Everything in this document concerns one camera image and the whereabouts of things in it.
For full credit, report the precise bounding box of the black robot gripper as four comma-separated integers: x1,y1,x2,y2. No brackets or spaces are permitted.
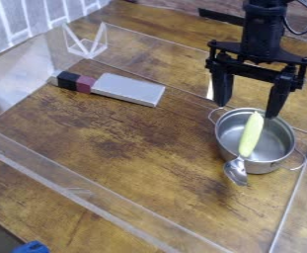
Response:
206,3,307,119

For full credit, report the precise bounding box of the yellow handled metal spoon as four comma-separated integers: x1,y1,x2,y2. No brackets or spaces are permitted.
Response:
224,112,264,186

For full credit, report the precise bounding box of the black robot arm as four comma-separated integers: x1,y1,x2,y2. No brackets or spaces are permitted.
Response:
206,0,307,119

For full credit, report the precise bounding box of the silver metal pot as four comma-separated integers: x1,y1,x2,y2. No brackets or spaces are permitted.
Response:
208,107,307,175

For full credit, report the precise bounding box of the grey block with coloured end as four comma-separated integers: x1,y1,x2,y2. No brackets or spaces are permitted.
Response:
49,70,165,108

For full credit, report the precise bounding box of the clear acrylic triangle stand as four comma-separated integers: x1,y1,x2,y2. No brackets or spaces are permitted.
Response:
62,23,109,59

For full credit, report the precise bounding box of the blue object at corner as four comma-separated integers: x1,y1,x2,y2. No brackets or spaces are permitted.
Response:
11,241,51,253

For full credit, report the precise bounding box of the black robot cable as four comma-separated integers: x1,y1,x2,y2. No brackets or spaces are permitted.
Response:
282,0,307,37

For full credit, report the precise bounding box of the black wall strip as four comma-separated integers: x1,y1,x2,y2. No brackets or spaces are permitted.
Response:
198,8,245,26

